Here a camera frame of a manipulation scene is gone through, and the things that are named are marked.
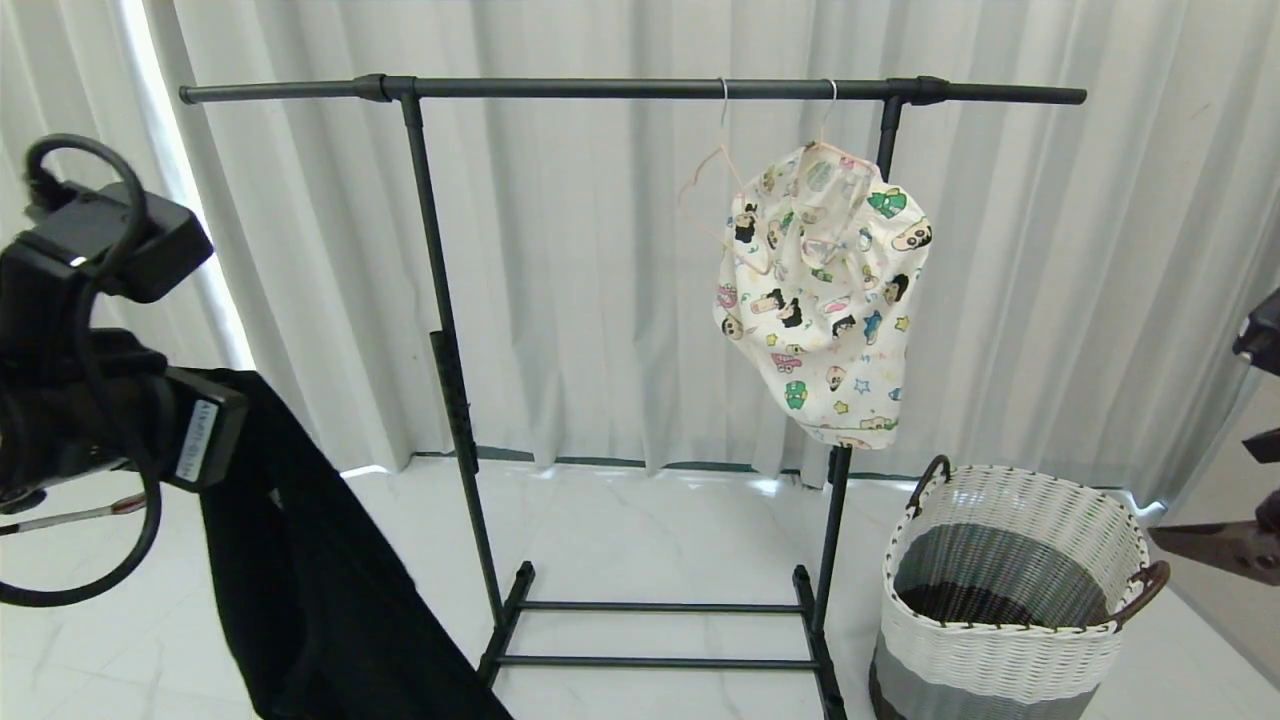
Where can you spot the cream printed garment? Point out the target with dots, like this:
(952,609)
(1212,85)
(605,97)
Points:
(830,330)

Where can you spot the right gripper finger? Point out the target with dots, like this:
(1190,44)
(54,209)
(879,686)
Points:
(1230,550)

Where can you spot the white curtain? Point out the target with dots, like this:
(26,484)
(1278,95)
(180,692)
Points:
(550,300)

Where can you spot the pink clothes hanger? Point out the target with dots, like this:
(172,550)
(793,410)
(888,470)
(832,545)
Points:
(828,105)
(722,110)

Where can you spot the white laundry basket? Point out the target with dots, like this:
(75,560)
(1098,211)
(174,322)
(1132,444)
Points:
(1010,650)

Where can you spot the black clothes rack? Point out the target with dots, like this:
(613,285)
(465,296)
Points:
(650,89)

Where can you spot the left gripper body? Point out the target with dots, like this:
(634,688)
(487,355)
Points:
(190,430)

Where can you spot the black garment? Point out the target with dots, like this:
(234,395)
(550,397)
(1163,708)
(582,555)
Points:
(300,580)

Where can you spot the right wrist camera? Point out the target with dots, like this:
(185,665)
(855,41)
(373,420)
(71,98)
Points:
(1265,335)

